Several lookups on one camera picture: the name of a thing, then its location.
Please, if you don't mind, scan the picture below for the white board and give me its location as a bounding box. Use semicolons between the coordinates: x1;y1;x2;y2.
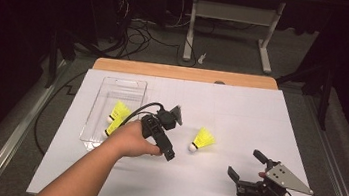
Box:
25;61;338;196

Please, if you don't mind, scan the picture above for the person's left hand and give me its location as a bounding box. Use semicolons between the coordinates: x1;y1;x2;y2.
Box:
100;115;167;164

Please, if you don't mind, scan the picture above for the clear plastic tray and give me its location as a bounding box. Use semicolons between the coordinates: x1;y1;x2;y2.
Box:
77;73;149;158

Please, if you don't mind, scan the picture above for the small white plastic piece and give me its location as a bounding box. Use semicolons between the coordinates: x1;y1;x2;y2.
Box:
197;51;208;66

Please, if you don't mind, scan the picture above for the black metal stand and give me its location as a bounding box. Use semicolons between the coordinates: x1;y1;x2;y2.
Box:
43;26;80;92
271;59;336;132

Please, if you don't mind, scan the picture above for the left hand-held gripper cable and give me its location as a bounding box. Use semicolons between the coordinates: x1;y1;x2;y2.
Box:
120;97;166;132

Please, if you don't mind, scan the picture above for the bundle of black cables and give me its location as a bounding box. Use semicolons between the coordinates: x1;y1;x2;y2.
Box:
93;11;186;67

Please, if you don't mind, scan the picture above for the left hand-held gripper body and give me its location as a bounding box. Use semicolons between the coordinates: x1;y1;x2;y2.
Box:
137;100;186;153

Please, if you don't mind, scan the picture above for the yellow shuttlecock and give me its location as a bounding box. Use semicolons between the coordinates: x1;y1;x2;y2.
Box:
188;125;218;156
106;99;134;127
102;115;127;140

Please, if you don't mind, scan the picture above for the wooden table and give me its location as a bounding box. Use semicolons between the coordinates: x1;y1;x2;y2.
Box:
34;50;329;196

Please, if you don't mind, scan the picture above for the white metal desk frame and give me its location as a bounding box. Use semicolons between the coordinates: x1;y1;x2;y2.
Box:
181;0;287;75

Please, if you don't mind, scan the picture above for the black computer tower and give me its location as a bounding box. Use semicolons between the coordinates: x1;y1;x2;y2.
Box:
82;0;132;45

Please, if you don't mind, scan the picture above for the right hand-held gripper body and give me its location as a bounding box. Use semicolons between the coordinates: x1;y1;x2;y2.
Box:
235;157;317;196

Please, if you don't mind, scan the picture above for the black floor cable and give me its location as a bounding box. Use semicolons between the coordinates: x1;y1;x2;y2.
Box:
30;65;88;161

